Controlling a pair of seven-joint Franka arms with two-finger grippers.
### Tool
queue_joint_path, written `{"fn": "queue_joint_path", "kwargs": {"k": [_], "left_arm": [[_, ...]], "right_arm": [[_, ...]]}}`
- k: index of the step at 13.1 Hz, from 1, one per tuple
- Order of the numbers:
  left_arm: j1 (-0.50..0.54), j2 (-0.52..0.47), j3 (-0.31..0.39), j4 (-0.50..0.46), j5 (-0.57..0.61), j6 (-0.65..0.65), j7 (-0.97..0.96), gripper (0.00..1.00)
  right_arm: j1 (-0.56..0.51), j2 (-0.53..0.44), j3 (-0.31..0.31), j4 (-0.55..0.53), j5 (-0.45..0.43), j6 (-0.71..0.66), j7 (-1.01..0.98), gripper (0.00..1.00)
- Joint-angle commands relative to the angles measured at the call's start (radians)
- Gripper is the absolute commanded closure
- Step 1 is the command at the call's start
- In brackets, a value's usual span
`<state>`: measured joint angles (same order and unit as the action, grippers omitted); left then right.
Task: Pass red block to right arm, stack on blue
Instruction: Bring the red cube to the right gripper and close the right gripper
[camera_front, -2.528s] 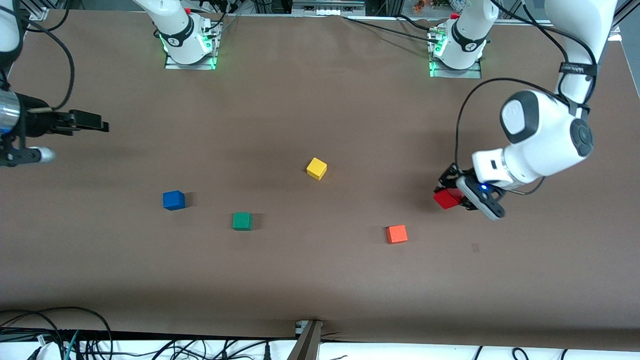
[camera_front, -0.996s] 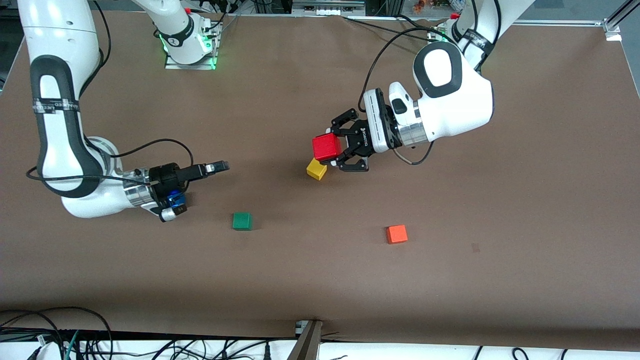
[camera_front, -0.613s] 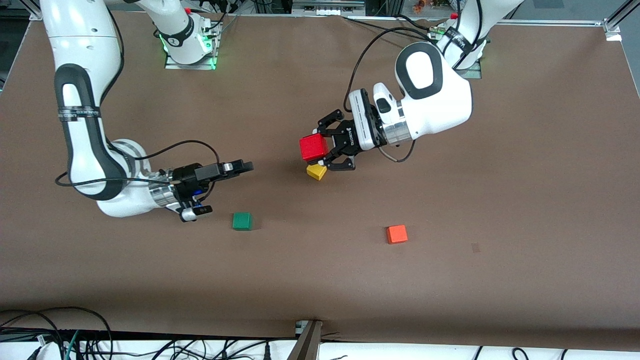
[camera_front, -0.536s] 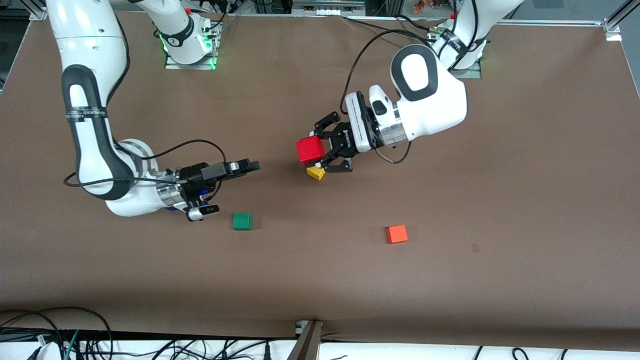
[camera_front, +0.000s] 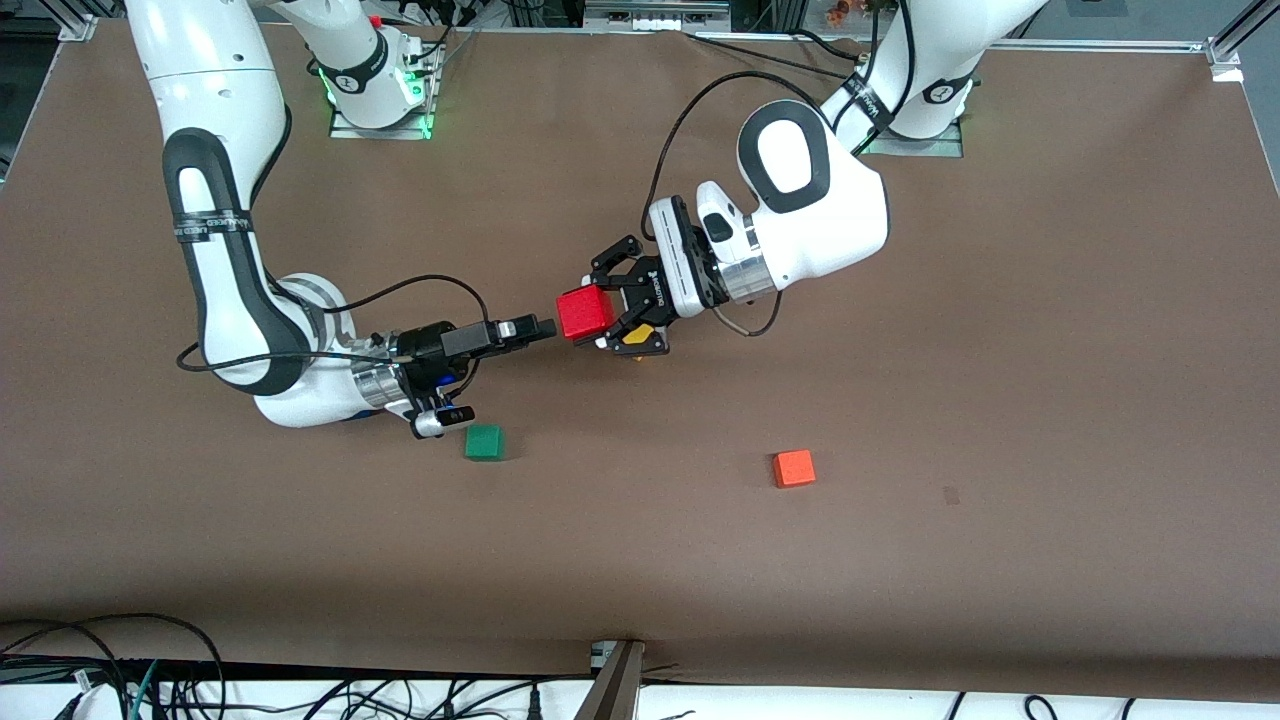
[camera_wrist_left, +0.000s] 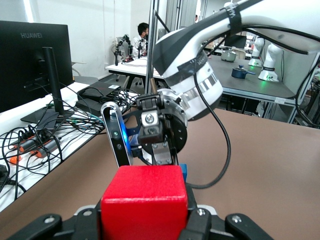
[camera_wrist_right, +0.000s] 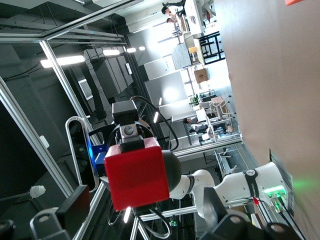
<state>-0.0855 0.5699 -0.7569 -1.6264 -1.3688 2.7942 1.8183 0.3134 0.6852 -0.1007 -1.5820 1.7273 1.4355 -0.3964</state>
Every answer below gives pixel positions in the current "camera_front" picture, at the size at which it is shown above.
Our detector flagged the red wooden block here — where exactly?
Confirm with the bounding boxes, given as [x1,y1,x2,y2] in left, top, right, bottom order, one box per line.
[557,287,616,344]

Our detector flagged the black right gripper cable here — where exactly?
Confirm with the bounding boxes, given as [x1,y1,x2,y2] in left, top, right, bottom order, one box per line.
[177,275,492,373]

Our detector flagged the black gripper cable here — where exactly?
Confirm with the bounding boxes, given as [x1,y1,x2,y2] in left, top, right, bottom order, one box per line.
[640,0,913,338]
[177,275,492,373]

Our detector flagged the teal cable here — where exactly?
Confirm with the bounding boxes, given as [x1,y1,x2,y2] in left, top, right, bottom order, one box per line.
[125,660,161,720]

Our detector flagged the brown paper table cover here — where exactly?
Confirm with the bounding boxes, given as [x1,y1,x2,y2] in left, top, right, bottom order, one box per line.
[0,18,1280,701]

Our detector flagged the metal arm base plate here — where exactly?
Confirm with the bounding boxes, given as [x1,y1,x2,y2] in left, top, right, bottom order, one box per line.
[865,118,966,158]
[330,45,438,141]

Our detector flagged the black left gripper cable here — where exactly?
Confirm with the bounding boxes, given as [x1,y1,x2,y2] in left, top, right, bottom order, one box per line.
[640,0,913,338]

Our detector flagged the aluminium frame rail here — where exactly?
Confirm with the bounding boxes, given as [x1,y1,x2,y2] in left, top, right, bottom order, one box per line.
[1010,38,1216,53]

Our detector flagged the aluminium profile post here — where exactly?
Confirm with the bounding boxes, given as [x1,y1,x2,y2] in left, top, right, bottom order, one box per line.
[575,640,647,720]

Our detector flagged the thin black cable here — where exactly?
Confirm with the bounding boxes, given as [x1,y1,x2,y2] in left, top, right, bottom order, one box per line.
[688,34,859,85]

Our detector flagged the black looped cable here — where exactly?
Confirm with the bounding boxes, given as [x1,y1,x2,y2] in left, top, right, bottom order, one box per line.
[0,612,229,720]

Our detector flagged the white power strip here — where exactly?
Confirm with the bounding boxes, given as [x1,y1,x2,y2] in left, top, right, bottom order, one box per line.
[585,0,731,33]

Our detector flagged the orange wooden block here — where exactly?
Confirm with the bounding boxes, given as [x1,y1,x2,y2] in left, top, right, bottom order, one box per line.
[771,449,817,490]

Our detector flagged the thick black cable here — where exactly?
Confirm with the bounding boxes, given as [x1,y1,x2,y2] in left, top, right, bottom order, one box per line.
[790,28,863,63]

